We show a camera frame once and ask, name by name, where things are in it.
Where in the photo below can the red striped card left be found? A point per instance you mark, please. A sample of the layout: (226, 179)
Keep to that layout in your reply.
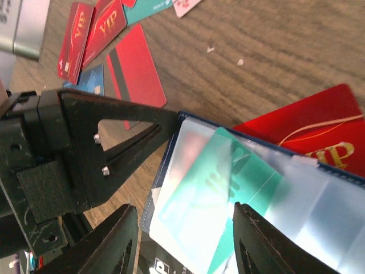
(133, 71)

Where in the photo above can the blue card left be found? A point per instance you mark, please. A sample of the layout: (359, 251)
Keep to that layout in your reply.
(91, 81)

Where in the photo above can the red vip card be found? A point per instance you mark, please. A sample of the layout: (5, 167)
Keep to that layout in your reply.
(328, 126)
(108, 21)
(74, 42)

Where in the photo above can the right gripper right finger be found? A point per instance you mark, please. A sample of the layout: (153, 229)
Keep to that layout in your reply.
(261, 248)

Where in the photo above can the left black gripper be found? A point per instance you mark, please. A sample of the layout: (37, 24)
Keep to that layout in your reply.
(42, 196)

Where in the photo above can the teal card upper left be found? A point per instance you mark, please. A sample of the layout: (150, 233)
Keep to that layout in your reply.
(145, 8)

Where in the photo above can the white card red print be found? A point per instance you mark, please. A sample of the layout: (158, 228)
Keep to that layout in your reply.
(182, 7)

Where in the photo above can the navy blue card holder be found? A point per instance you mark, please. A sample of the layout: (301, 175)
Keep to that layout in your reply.
(318, 207)

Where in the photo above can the teal VIP card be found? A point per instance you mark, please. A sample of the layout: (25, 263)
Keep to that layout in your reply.
(201, 203)

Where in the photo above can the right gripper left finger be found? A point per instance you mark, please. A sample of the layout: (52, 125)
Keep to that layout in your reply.
(109, 248)

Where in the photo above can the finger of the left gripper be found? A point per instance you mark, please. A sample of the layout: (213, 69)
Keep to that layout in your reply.
(104, 172)

